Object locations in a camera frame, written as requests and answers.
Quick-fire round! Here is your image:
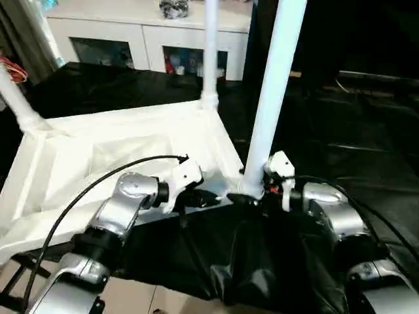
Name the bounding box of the white plastic table leg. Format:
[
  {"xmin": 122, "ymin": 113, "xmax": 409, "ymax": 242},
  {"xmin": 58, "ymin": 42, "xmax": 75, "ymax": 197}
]
[
  {"xmin": 200, "ymin": 0, "xmax": 220, "ymax": 111},
  {"xmin": 0, "ymin": 63, "xmax": 50, "ymax": 134},
  {"xmin": 241, "ymin": 0, "xmax": 308, "ymax": 198}
]

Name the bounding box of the white sideboard cabinet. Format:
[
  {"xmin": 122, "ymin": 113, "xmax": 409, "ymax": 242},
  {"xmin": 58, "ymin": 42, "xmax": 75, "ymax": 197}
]
[{"xmin": 45, "ymin": 0, "xmax": 253, "ymax": 82}]

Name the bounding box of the black folding stand frame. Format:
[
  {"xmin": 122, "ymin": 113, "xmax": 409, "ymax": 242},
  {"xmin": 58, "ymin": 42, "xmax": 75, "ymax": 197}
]
[{"xmin": 0, "ymin": 254, "xmax": 50, "ymax": 299}]

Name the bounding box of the white plastic table top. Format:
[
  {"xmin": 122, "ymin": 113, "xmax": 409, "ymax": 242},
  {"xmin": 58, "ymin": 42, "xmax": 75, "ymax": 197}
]
[{"xmin": 0, "ymin": 99, "xmax": 250, "ymax": 263}]

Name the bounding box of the dark glittery ornament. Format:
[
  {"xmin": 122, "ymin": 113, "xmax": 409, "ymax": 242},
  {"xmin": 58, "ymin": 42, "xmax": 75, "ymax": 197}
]
[{"xmin": 158, "ymin": 0, "xmax": 191, "ymax": 20}]

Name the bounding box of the red and white bundle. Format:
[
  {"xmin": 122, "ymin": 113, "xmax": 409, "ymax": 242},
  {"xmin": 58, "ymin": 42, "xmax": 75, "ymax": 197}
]
[{"xmin": 0, "ymin": 56, "xmax": 29, "ymax": 84}]

